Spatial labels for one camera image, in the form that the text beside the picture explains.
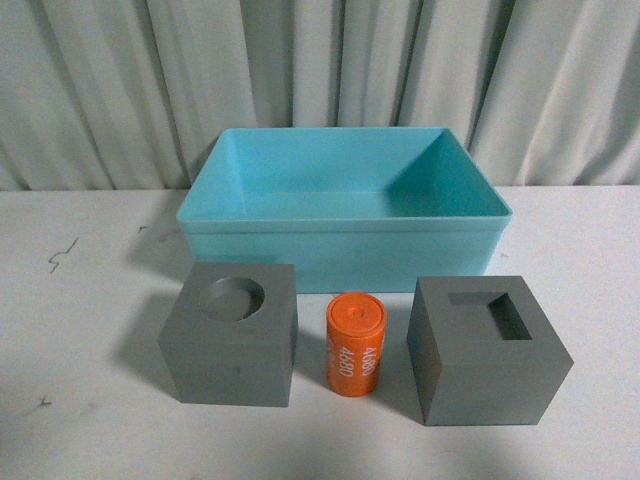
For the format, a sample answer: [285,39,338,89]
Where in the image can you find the blue plastic box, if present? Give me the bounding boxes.
[177,127,512,293]

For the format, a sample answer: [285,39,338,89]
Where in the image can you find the gray cube with round hole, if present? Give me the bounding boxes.
[158,262,298,407]

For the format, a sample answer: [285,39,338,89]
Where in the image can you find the orange cylinder marked 4680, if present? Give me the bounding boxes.
[326,292,388,398]

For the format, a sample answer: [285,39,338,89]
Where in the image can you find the white pleated curtain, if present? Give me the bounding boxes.
[1,1,639,191]

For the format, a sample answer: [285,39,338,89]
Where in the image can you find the gray cube with rectangular hole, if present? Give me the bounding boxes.
[407,276,574,426]

